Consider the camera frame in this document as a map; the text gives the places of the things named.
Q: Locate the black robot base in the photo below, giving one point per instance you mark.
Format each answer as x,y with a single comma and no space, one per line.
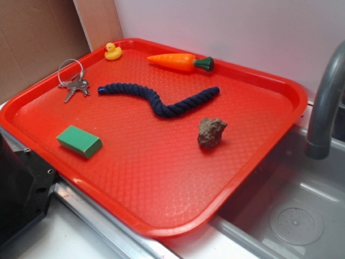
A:
27,183

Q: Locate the red plastic tray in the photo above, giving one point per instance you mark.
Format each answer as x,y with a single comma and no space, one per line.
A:
151,173

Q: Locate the brown rock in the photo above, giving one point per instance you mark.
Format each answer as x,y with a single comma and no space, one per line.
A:
210,132

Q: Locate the orange toy carrot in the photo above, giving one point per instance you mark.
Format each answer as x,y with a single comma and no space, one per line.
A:
182,62

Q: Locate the green rectangular block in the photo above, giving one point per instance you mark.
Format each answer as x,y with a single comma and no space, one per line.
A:
80,141

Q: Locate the yellow rubber duck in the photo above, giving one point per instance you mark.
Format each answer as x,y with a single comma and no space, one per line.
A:
112,52

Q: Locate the grey toy sink basin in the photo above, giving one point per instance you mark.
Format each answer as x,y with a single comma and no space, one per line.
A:
291,206

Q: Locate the grey toy faucet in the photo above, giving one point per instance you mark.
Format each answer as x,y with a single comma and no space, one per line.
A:
327,117

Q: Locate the brown cardboard panel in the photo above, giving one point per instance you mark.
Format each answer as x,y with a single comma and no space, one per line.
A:
36,36

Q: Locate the silver keys on wire ring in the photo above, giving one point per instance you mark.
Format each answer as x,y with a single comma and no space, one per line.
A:
76,82

